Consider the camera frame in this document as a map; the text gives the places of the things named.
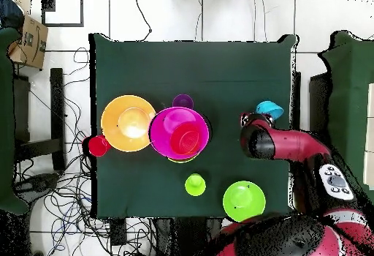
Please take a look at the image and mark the red cup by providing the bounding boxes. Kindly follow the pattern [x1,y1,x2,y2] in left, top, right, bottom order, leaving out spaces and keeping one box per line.
[86,135,112,158]

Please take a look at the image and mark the cardboard box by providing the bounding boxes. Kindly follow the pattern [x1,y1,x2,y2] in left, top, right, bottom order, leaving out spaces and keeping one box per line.
[7,14,49,70]

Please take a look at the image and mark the green bowl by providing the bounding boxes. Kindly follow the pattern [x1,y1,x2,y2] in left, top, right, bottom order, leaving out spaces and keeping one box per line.
[167,155,196,164]
[222,180,267,224]

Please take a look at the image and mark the green cloth covered table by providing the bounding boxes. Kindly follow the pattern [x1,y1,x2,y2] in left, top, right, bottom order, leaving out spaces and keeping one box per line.
[0,26,30,216]
[317,30,374,204]

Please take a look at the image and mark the black cabinet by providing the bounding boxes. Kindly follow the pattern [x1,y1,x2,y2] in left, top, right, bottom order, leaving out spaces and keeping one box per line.
[308,72,332,148]

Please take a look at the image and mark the green cup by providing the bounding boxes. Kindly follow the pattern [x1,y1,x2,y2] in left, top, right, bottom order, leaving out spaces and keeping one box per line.
[184,173,207,197]

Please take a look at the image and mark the grey pedestal leg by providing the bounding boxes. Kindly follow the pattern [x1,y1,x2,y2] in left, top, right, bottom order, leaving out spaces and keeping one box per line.
[14,173,61,200]

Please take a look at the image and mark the small red-orange bowl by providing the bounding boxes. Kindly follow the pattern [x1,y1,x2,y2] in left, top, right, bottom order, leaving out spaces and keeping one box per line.
[169,121,203,157]

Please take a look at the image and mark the large pink bowl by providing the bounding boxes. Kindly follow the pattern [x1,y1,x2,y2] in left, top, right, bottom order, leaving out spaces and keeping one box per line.
[148,106,210,161]

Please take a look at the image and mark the small blue bowl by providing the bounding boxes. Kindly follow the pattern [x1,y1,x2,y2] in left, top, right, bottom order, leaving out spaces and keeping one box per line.
[255,100,285,121]

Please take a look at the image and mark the black metal stand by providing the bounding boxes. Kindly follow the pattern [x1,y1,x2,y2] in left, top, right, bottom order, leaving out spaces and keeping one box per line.
[12,67,66,172]

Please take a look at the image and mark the dark blue bag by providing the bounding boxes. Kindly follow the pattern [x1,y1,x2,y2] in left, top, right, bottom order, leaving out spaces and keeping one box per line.
[0,0,25,30]

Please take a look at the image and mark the dark green tablecloth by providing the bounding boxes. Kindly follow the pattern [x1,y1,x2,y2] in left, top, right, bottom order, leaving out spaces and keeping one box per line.
[88,32,299,219]

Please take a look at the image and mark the large orange bowl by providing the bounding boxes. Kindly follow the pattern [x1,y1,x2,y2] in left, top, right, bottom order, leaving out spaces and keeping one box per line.
[100,94,157,153]

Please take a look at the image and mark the purple cup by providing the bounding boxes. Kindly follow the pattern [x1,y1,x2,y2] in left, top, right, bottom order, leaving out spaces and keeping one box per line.
[171,94,194,110]

